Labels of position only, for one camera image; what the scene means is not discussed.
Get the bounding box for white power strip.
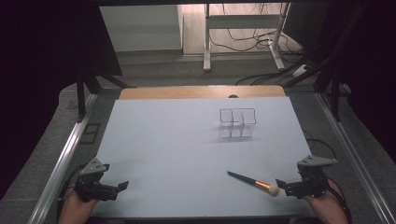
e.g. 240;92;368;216
291;63;310;78

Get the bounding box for makeup brush with dark handle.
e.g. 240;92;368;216
226;170;281;197

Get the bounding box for person's right hand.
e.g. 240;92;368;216
303;179;348;224

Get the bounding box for aluminium rail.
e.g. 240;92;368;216
27;92;100;224
315;91;396;224

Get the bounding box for wooden table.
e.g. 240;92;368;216
119;85;287;101

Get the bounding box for black metal stand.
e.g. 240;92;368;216
75;66;137;123
281;3;373;122

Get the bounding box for black floor cables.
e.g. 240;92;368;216
234;54;316;87

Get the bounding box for white cabinet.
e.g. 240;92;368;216
98;4;185;53

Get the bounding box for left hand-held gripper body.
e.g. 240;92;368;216
74;157;120;202

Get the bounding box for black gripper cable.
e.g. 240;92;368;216
56;162;90;222
303;129;353;224

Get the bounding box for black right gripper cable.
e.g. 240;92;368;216
303;129;353;224

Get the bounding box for clear acrylic organizer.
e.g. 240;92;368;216
218;107;258;140

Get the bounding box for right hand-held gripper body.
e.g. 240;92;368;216
284;155;338;200

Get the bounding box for person's left hand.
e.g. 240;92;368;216
57;189;98;224

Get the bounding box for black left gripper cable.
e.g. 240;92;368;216
56;162;90;222

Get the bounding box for white board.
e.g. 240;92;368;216
91;96;316;219

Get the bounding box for white desk frame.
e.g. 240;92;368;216
203;3;292;73

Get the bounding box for black curtain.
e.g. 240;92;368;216
0;0;123;201
283;0;396;164

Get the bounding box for black cables under desk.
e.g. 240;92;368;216
208;3;307;57

